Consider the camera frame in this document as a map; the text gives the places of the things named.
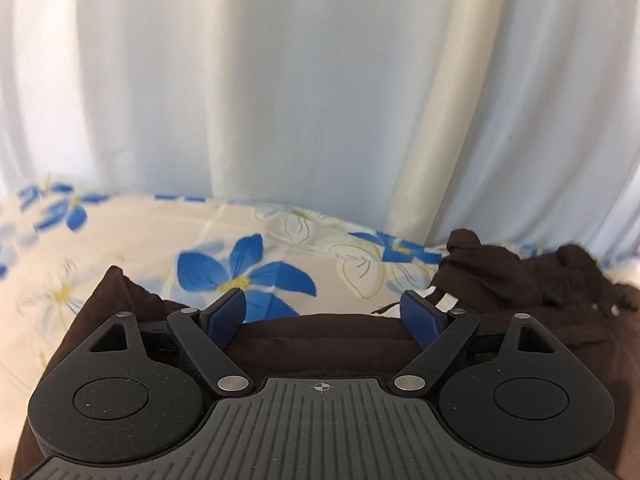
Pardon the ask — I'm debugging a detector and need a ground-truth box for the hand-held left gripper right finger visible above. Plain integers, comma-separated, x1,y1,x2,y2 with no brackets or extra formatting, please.
392,290,555,397

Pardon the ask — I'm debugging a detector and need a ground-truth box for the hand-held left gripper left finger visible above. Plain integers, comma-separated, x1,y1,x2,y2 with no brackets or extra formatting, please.
86,289,255,397

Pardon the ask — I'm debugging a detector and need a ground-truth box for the dark brown jacket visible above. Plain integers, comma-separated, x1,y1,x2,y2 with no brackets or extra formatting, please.
10,229,640,480

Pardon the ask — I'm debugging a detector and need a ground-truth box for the blue floral bed sheet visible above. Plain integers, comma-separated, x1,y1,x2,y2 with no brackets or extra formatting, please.
0,175,640,401

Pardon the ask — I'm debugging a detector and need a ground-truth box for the white curtain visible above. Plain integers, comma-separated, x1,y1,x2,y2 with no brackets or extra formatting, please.
0,0,640,267

